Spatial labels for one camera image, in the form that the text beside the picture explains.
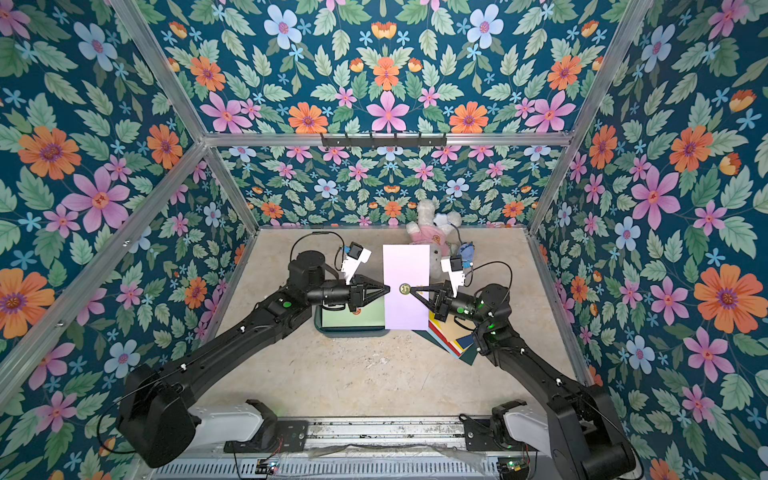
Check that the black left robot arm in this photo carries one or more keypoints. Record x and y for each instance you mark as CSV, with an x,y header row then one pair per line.
x,y
158,415

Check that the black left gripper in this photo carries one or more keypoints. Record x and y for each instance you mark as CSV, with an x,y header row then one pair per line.
x,y
353,295

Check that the lavender envelope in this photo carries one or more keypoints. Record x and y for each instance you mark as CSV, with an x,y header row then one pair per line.
x,y
404,268

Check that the black hook rail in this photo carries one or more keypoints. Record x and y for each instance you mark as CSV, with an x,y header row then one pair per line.
x,y
371,140

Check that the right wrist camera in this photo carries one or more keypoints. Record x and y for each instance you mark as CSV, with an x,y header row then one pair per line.
x,y
453,266

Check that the navy blue envelope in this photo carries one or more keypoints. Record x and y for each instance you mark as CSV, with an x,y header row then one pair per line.
x,y
463,343

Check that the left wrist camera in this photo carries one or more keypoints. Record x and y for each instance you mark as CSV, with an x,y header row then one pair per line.
x,y
354,255

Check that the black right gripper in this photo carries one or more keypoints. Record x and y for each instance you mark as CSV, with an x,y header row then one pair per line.
x,y
441,300

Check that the blue faceted toy figure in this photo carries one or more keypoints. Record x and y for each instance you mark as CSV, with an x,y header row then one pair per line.
x,y
467,253

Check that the white vent grille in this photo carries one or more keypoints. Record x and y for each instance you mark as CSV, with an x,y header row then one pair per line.
x,y
333,468

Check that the dark green envelope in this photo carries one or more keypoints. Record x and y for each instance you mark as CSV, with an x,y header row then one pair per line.
x,y
468,357

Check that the light green envelope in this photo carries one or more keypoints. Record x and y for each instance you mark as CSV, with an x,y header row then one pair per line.
x,y
371,316

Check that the white plush bunny pink shirt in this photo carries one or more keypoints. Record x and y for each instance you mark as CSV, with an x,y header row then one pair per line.
x,y
437,229

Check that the red envelope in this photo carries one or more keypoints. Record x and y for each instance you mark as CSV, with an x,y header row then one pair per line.
x,y
443,341

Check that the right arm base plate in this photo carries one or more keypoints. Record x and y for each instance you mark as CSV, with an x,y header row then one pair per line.
x,y
486,434

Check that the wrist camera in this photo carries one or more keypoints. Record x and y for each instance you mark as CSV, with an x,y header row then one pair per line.
x,y
354,255
453,266

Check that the small green circuit board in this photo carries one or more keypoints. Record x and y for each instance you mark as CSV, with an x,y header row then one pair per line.
x,y
266,467

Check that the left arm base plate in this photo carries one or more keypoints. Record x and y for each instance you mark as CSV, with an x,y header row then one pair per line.
x,y
281,436

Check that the teal storage box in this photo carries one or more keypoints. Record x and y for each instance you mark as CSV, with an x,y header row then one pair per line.
x,y
339,333

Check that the cream yellow envelope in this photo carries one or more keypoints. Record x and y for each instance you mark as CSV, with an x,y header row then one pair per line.
x,y
449,327

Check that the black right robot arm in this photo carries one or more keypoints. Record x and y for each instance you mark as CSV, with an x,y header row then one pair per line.
x,y
579,428

